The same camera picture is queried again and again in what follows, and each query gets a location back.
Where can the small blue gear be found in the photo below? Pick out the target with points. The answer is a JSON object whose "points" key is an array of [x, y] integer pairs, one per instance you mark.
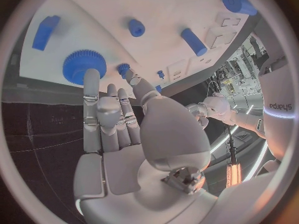
{"points": [[122, 68]]}

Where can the thick blue stepped cylinder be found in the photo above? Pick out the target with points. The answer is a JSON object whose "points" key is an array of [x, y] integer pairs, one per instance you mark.
{"points": [[236, 1]]}

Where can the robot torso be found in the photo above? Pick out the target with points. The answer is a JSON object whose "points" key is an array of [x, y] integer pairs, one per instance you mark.
{"points": [[278, 130]]}

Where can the short blue cylinder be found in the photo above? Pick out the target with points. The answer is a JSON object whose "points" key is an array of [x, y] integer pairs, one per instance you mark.
{"points": [[136, 28]]}

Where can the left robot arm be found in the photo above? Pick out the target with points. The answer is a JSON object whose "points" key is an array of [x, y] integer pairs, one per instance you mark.
{"points": [[236, 115]]}

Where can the white task board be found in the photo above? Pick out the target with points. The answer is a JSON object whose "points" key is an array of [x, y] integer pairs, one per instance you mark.
{"points": [[161, 9]]}

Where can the black lamp stand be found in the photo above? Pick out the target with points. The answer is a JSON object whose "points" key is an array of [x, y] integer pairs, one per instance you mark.
{"points": [[231, 143]]}

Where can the blue rectangular block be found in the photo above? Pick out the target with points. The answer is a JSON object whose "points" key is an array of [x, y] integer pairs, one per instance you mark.
{"points": [[44, 33]]}

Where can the small blue peg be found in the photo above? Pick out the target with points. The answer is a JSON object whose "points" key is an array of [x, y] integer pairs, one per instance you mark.
{"points": [[160, 74], [158, 88]]}

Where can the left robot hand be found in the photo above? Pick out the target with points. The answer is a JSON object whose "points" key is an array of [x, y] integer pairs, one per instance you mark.
{"points": [[198, 113]]}

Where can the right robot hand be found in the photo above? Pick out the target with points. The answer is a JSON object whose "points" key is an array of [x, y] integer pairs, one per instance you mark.
{"points": [[121, 171]]}

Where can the glowing light bar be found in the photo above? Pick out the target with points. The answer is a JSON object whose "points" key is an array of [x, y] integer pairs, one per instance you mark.
{"points": [[233, 174]]}

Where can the long blue cylinder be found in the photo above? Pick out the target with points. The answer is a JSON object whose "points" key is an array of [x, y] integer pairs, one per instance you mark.
{"points": [[193, 41]]}

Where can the large blue gear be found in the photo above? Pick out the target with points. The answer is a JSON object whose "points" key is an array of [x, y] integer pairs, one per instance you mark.
{"points": [[79, 61]]}

